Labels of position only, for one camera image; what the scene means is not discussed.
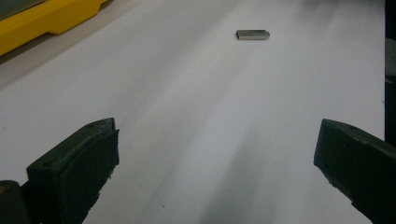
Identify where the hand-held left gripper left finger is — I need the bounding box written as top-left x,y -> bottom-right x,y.
20,117 -> 120,224

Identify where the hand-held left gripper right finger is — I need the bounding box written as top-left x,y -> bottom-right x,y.
313,118 -> 396,224

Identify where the small grey metal block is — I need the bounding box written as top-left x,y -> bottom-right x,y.
235,29 -> 271,41

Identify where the yellow plastic case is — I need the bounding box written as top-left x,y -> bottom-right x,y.
0,0 -> 110,57

